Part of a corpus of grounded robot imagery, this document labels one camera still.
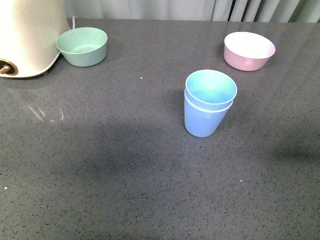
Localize pink bowl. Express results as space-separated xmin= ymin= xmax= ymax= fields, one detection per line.
xmin=224 ymin=31 xmax=276 ymax=72

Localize white toaster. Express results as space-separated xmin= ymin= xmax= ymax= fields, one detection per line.
xmin=0 ymin=0 xmax=70 ymax=78

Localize blue cup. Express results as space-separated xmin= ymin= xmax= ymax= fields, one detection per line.
xmin=184 ymin=88 xmax=234 ymax=138
xmin=185 ymin=69 xmax=238 ymax=106

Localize green bowl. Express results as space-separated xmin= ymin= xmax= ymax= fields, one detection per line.
xmin=55 ymin=27 xmax=108 ymax=68

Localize grey curtain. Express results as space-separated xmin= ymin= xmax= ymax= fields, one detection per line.
xmin=61 ymin=0 xmax=320 ymax=23

